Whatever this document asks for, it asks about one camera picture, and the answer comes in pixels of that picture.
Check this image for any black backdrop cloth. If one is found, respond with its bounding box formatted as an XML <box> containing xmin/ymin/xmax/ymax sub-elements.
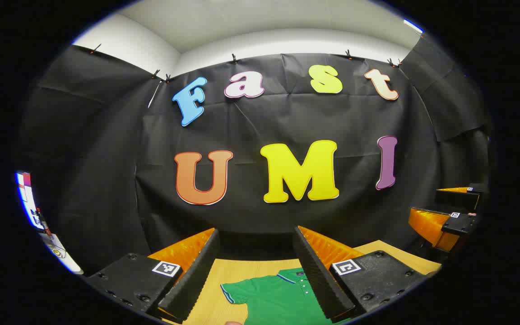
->
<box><xmin>16</xmin><ymin>34</ymin><xmax>493</xmax><ymax>276</ymax></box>

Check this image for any row of black cloth clips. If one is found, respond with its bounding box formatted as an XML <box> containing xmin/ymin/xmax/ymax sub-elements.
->
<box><xmin>89</xmin><ymin>43</ymin><xmax>405</xmax><ymax>84</ymax></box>

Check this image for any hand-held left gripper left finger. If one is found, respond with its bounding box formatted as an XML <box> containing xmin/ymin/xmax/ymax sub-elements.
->
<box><xmin>83</xmin><ymin>228</ymin><xmax>221</xmax><ymax>325</ymax></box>

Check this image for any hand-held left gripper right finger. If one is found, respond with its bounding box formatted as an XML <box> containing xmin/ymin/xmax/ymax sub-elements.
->
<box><xmin>292</xmin><ymin>226</ymin><xmax>442</xmax><ymax>325</ymax></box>

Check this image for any green T-shirt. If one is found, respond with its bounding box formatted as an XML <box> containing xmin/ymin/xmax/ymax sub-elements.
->
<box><xmin>220</xmin><ymin>268</ymin><xmax>333</xmax><ymax>325</ymax></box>

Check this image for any white device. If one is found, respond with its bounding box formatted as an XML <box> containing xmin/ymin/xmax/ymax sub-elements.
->
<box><xmin>39</xmin><ymin>232</ymin><xmax>84</xmax><ymax>275</ymax></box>

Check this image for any white printed board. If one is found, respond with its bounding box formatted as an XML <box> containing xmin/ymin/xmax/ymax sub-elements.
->
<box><xmin>15</xmin><ymin>171</ymin><xmax>46</xmax><ymax>232</ymax></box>

